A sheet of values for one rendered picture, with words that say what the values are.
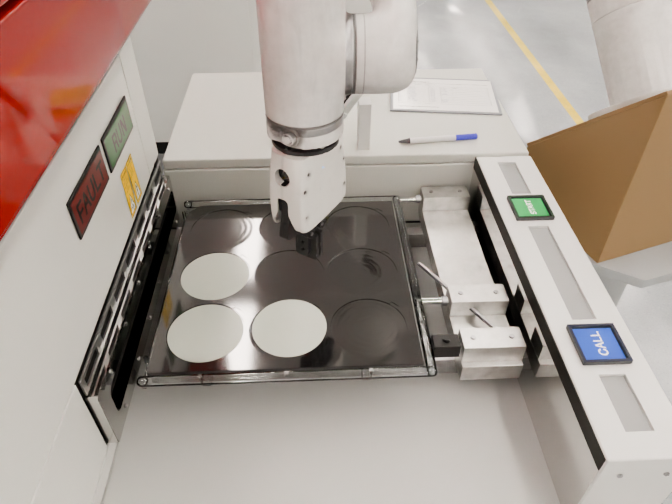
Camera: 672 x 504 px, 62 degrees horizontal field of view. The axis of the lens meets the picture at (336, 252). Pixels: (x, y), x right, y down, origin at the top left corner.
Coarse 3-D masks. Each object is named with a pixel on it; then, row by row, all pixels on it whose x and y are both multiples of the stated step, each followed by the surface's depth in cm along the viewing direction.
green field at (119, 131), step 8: (120, 112) 74; (128, 112) 77; (120, 120) 74; (128, 120) 77; (112, 128) 71; (120, 128) 74; (128, 128) 77; (112, 136) 71; (120, 136) 74; (112, 144) 71; (120, 144) 74; (112, 152) 71; (112, 160) 71
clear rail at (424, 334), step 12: (396, 204) 95; (396, 216) 93; (408, 240) 88; (408, 252) 86; (408, 264) 84; (408, 276) 82; (420, 300) 78; (420, 312) 76; (420, 324) 75; (420, 336) 74; (432, 348) 72; (432, 360) 70
